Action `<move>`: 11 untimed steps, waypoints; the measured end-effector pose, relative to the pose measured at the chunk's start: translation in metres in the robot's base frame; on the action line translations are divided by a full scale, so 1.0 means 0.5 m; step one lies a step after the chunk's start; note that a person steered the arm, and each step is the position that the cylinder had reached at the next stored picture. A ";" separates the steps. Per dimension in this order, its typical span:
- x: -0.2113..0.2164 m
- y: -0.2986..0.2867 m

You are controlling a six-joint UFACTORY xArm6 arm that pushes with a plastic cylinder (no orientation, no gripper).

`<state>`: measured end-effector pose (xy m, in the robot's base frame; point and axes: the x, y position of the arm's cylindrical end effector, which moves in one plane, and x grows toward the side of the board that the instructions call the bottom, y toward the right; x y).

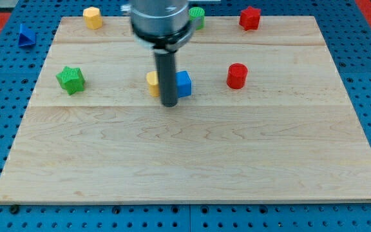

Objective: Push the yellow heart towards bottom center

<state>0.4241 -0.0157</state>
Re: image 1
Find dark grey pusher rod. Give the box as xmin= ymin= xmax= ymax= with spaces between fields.
xmin=154 ymin=50 xmax=178 ymax=107

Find yellow heart block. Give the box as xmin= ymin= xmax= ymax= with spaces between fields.
xmin=146 ymin=71 xmax=160 ymax=97

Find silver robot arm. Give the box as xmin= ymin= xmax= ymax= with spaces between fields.
xmin=128 ymin=0 xmax=204 ymax=107

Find blue cube block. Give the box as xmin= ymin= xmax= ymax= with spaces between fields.
xmin=176 ymin=71 xmax=192 ymax=98

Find green cylinder block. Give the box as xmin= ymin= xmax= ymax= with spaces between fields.
xmin=189 ymin=6 xmax=205 ymax=30

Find red cylinder block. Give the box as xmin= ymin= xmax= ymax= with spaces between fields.
xmin=226 ymin=63 xmax=248 ymax=89

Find yellow hexagon block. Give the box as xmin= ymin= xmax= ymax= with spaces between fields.
xmin=83 ymin=6 xmax=103 ymax=30

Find red star block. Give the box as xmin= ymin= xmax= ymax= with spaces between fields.
xmin=239 ymin=6 xmax=262 ymax=31

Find green star block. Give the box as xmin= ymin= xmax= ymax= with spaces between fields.
xmin=56 ymin=66 xmax=85 ymax=95

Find wooden board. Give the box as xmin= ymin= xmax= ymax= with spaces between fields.
xmin=0 ymin=16 xmax=371 ymax=205

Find blue triangle block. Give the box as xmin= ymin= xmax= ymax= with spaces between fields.
xmin=18 ymin=24 xmax=37 ymax=47

